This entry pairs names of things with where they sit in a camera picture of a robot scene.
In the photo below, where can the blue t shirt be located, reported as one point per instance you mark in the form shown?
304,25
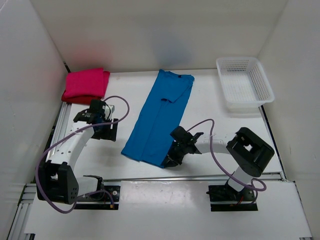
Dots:
161,113

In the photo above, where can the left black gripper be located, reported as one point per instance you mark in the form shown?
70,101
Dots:
110,134

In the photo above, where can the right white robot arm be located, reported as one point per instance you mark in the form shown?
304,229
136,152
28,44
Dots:
250,152

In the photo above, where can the pink t shirt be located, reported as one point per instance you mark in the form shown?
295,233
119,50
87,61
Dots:
88,82

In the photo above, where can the white plastic basket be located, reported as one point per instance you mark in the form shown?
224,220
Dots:
244,83

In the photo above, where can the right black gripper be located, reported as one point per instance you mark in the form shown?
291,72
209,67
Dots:
174,159

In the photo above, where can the dark red t shirt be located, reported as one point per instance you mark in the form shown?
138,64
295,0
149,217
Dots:
86,100

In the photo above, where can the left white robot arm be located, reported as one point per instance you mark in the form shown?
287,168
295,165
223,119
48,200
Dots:
56,175

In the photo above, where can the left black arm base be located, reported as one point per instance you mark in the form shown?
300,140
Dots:
102,200

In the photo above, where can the aluminium frame rail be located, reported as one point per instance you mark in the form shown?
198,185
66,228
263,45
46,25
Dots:
28,191

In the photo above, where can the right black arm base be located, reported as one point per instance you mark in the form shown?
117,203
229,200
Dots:
224,198

